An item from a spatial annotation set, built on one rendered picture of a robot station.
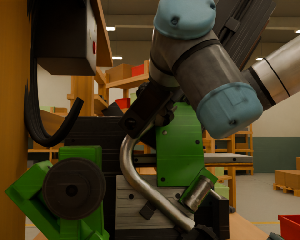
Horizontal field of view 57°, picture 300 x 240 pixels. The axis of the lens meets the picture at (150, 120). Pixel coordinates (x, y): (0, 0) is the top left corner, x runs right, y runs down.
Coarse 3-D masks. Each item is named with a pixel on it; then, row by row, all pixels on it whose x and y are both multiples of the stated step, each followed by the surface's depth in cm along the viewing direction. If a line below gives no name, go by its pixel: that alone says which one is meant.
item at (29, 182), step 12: (36, 168) 36; (48, 168) 38; (24, 180) 36; (36, 180) 36; (12, 192) 35; (24, 192) 35; (36, 192) 36; (24, 204) 35; (36, 204) 36; (36, 216) 35; (48, 216) 36; (48, 228) 35; (84, 228) 37
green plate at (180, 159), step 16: (176, 112) 70; (192, 112) 70; (160, 128) 68; (176, 128) 68; (192, 128) 69; (160, 144) 67; (176, 144) 67; (192, 144) 67; (160, 160) 65; (176, 160) 66; (192, 160) 66; (160, 176) 64; (176, 176) 64; (192, 176) 65
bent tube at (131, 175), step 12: (144, 132) 65; (132, 144) 63; (120, 156) 62; (132, 168) 61; (132, 180) 60; (144, 180) 61; (144, 192) 60; (156, 192) 60; (156, 204) 59; (168, 204) 59; (168, 216) 59; (180, 216) 58; (180, 228) 59
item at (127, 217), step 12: (120, 180) 65; (156, 180) 66; (120, 192) 64; (132, 192) 64; (168, 192) 65; (180, 192) 65; (120, 204) 64; (132, 204) 63; (144, 204) 63; (180, 204) 64; (120, 216) 62; (132, 216) 62; (156, 216) 63; (192, 216) 64; (120, 228) 62; (132, 228) 62; (144, 228) 62; (156, 228) 62
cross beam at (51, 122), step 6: (42, 114) 91; (48, 114) 97; (54, 114) 105; (42, 120) 91; (48, 120) 97; (54, 120) 105; (60, 120) 115; (48, 126) 97; (54, 126) 105; (48, 132) 97; (54, 132) 105
